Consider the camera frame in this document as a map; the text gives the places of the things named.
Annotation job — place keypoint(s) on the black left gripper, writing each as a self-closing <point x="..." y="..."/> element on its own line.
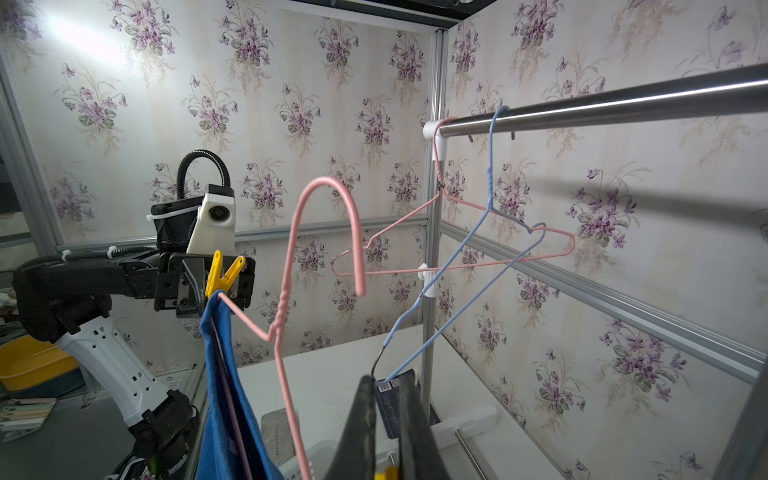
<point x="181" y="283"/>

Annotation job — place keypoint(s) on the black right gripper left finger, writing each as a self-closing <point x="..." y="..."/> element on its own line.
<point x="355" y="457"/>

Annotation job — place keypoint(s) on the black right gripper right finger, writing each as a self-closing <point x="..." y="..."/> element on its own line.
<point x="419" y="456"/>

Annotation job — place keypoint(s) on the yellow clothespin blue top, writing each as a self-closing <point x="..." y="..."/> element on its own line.
<point x="219" y="280"/>
<point x="391" y="472"/>

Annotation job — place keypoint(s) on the blue tank top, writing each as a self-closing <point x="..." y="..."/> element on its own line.
<point x="232" y="446"/>

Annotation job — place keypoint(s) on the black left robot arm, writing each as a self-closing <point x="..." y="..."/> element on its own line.
<point x="66" y="300"/>

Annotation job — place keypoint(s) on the white perforated plastic basket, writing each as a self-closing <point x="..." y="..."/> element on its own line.
<point x="321" y="454"/>

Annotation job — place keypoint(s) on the grey rectangular sponge pad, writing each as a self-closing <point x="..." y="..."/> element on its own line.
<point x="277" y="436"/>

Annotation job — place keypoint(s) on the yellow bin in background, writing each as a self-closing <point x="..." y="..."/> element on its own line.
<point x="27" y="363"/>

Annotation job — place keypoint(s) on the stack of books background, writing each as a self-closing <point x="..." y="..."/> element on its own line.
<point x="22" y="417"/>

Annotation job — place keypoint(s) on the white metal clothes rack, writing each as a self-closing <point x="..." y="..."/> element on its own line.
<point x="630" y="340"/>

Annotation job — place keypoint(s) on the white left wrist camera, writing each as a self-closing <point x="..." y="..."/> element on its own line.
<point x="199" y="225"/>

